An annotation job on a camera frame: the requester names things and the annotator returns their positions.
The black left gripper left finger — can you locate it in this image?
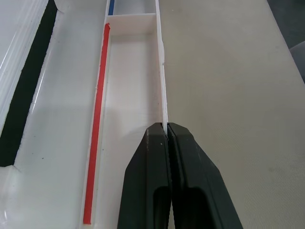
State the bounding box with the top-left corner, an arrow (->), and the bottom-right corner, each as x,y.
116,122 -> 173,229

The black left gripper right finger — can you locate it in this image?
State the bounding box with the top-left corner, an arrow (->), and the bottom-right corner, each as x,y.
167,122 -> 244,229

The white plastic pencil case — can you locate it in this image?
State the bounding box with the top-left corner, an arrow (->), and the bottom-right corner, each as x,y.
0,0 -> 172,229

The red tape strip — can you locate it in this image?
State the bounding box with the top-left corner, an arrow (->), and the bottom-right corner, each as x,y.
82,22 -> 112,225

